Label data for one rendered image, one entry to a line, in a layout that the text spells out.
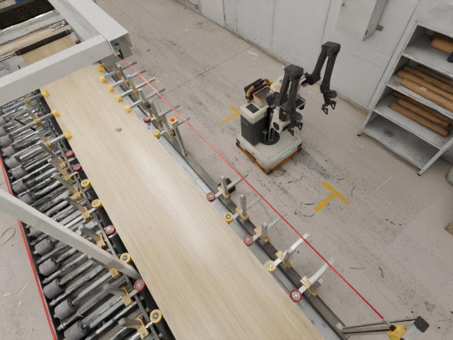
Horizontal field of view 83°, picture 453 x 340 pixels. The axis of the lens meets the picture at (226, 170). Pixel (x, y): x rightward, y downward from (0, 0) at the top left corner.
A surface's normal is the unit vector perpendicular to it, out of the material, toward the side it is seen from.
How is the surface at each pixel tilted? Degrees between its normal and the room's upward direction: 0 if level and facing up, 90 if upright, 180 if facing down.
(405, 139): 0
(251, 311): 0
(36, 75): 90
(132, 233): 0
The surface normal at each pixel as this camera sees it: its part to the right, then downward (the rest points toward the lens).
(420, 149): -0.09, -0.55
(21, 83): 0.61, 0.63
